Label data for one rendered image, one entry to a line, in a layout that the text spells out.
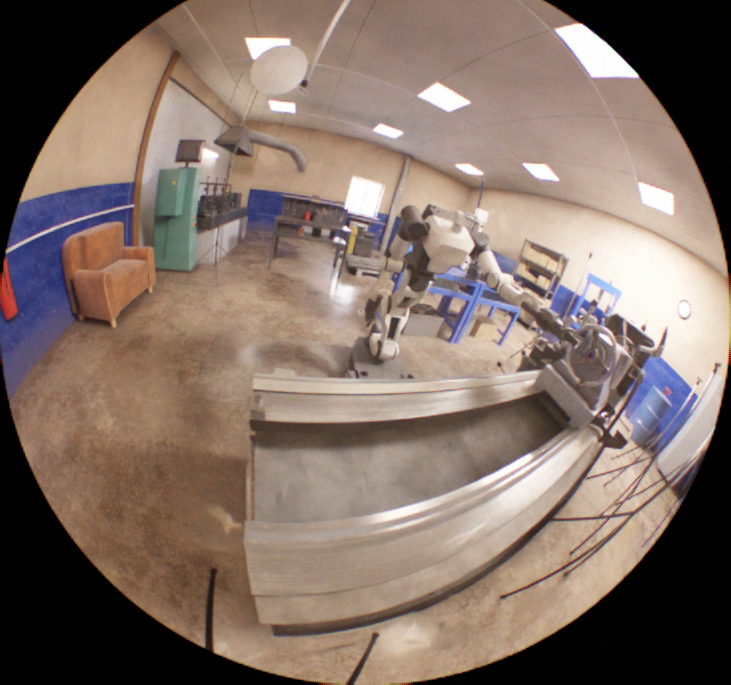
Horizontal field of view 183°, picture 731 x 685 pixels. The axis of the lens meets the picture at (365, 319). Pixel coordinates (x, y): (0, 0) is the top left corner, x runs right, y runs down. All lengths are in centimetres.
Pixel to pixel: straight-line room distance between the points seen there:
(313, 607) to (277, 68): 353
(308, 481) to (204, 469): 92
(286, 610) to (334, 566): 11
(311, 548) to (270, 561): 6
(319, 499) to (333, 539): 16
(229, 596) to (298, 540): 94
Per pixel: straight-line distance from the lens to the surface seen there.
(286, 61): 329
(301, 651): 132
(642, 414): 491
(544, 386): 105
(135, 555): 145
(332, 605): 41
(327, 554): 39
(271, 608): 41
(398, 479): 59
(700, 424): 530
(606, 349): 102
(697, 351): 563
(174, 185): 342
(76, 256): 284
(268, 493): 52
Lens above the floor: 123
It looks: 26 degrees down
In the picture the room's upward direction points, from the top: 17 degrees clockwise
